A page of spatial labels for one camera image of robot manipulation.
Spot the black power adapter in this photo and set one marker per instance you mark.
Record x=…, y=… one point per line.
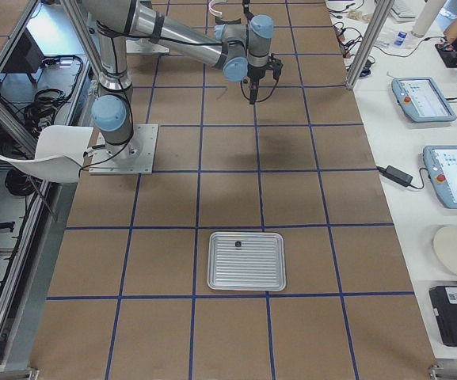
x=396, y=175

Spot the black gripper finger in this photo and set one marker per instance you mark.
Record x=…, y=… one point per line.
x=253, y=93

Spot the white curved plastic part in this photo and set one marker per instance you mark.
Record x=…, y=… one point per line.
x=213, y=10

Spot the silver ribbed metal tray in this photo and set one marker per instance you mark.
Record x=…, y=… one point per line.
x=259, y=265

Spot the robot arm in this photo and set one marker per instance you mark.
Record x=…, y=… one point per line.
x=239, y=51

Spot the blue teach pendant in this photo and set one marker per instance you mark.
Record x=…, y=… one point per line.
x=441, y=164
x=421, y=100

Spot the white chair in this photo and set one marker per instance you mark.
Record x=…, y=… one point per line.
x=59, y=154

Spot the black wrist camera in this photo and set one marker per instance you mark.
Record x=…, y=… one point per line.
x=276, y=66

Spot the near blue teach pendant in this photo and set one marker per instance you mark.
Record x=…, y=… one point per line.
x=441, y=164

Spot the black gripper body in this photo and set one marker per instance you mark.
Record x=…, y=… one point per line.
x=257, y=73

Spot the aluminium frame post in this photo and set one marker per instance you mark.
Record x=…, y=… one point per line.
x=373, y=29

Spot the far blue teach pendant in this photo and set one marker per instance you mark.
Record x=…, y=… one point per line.
x=421, y=100

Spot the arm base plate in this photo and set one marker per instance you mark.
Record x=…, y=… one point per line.
x=137, y=156

